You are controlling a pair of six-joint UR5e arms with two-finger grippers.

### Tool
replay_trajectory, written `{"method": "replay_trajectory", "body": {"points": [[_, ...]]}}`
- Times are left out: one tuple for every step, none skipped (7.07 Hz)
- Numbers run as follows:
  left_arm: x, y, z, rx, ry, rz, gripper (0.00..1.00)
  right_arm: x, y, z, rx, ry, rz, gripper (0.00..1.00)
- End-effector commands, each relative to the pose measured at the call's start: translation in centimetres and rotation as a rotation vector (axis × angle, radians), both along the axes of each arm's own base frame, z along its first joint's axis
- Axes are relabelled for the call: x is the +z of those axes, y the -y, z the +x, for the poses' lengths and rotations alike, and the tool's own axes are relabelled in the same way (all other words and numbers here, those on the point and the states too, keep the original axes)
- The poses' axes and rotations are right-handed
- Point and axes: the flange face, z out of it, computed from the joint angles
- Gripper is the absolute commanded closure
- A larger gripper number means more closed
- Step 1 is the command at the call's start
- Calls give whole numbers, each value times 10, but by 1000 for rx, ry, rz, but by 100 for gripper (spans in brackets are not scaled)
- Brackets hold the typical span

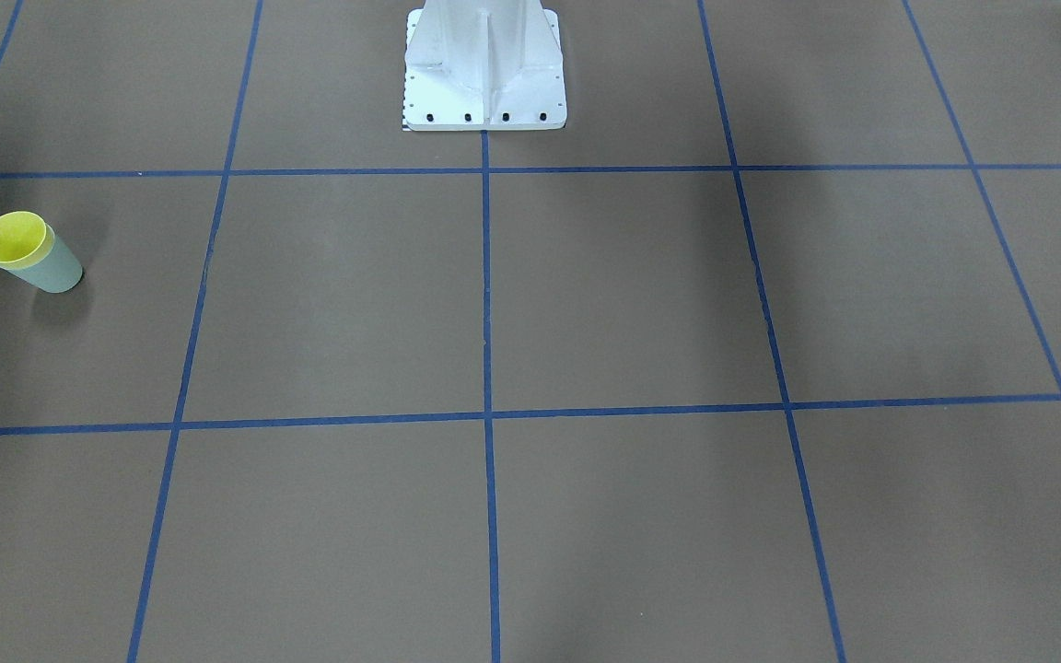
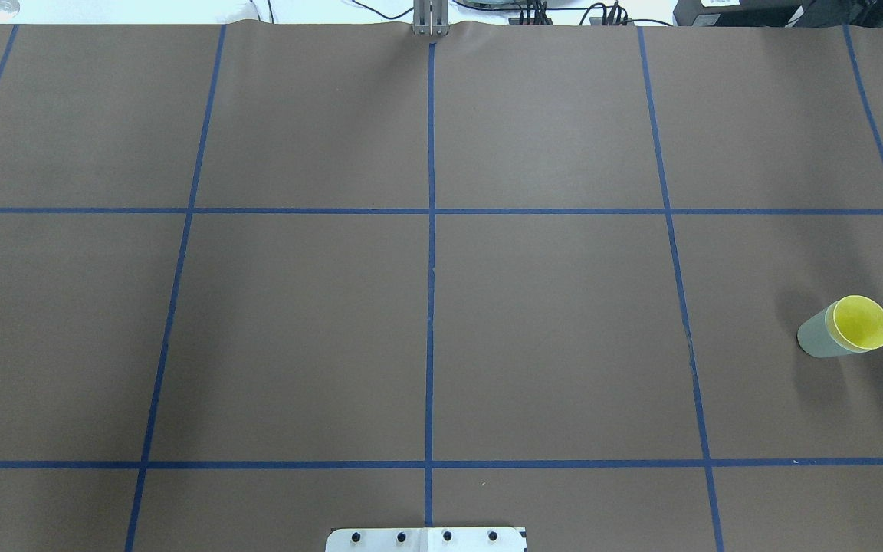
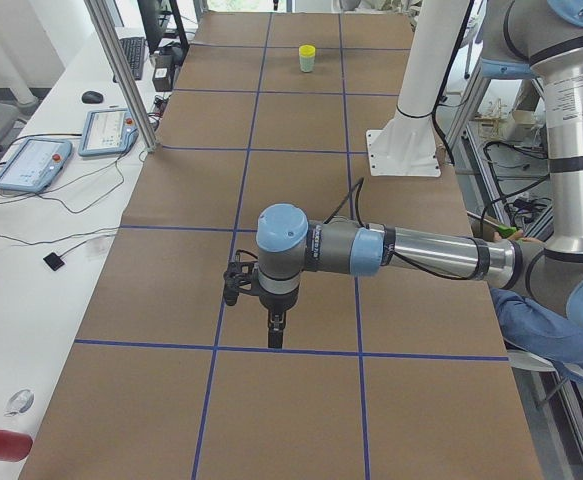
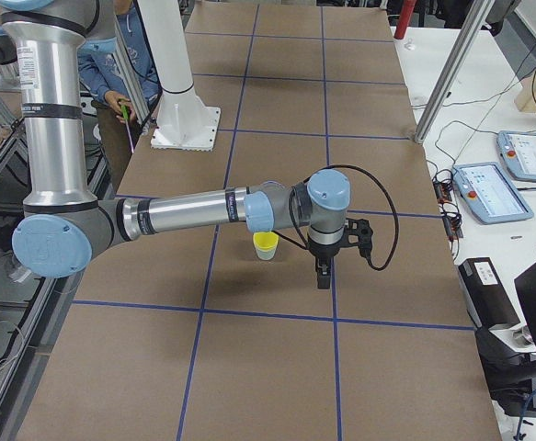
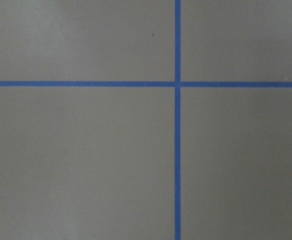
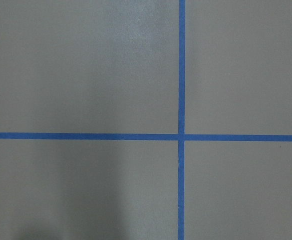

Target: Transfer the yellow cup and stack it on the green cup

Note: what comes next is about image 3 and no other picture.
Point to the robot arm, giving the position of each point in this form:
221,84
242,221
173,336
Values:
541,38

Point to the black keyboard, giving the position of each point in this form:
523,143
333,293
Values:
134,51

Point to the near teach pendant tablet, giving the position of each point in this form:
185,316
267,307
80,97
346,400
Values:
35,165

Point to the yellow plastic cup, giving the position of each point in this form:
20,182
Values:
307,51

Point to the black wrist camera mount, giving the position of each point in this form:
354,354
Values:
241,277

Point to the black box with label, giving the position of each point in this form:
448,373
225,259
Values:
163,74

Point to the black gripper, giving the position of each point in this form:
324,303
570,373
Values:
276,302

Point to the small black square pad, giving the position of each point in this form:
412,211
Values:
54,261

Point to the teach pendant tablet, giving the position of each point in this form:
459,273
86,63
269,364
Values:
35,165
107,132

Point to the white chair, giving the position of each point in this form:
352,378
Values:
527,361

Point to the person in blue hoodie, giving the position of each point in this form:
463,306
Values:
532,327

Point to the long reacher grabber tool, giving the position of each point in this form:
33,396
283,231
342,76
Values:
487,227

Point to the aluminium frame post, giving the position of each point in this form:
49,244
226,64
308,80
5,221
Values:
105,29

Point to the far teach pendant tablet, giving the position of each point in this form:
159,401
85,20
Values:
107,132

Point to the green plastic cup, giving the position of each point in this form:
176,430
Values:
306,64

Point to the black monitor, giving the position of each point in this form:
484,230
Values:
155,16

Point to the black computer mouse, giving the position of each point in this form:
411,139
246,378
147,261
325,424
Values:
92,97

